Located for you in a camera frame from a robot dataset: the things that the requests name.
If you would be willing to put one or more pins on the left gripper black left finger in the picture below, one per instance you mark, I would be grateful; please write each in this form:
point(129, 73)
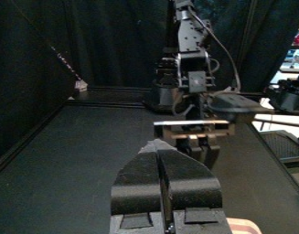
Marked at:
point(135, 186)

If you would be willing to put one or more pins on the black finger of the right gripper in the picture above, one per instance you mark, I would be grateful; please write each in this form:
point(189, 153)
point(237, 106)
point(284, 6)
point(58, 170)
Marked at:
point(212, 152)
point(195, 149)

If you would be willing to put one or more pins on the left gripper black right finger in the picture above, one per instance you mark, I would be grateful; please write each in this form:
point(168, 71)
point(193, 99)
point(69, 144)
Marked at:
point(192, 189)

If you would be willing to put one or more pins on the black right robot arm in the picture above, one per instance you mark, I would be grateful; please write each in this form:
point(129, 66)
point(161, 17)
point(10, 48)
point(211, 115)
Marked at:
point(188, 36)

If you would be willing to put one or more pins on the pink plate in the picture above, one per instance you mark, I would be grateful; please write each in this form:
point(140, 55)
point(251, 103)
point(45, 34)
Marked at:
point(243, 227)

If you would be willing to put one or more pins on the black mesh chair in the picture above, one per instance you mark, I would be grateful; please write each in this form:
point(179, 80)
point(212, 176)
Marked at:
point(283, 144)

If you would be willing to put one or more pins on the thin metal rod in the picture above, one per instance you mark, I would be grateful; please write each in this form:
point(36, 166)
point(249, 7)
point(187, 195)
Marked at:
point(279, 121)

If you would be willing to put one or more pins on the black cloth curtain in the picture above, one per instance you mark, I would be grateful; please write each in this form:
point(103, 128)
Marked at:
point(115, 42)

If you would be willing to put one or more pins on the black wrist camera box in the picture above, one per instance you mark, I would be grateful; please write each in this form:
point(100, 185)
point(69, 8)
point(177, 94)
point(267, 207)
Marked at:
point(239, 106)

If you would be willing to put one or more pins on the white clip on frame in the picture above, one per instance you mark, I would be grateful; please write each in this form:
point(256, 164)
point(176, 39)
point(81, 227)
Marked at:
point(80, 86)

